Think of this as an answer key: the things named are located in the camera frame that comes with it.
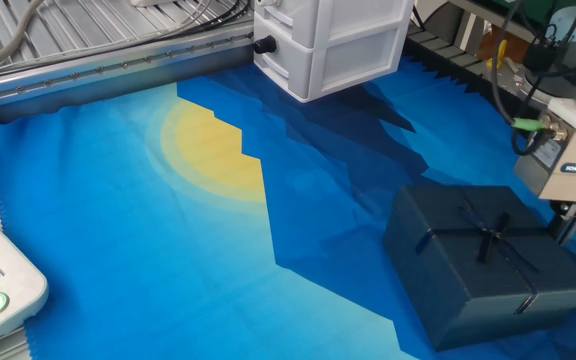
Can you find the navy ribboned gift box casing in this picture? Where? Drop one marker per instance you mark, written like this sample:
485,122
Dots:
468,250

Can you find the aluminium table edge rail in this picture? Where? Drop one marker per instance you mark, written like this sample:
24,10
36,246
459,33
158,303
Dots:
118,75

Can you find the grey Schunk gripper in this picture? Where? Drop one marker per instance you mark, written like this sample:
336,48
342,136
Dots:
568,185

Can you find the yellow plastic clip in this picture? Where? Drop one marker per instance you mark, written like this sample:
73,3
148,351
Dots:
502,52

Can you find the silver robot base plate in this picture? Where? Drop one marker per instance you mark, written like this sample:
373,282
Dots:
513,80

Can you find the white plastic drawer unit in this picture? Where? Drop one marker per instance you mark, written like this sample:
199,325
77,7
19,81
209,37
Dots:
343,45

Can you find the blue mountain print tablecloth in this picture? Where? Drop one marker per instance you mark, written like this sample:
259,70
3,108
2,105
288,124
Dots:
118,225

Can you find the black round knob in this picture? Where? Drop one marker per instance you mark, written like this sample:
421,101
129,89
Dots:
265,44

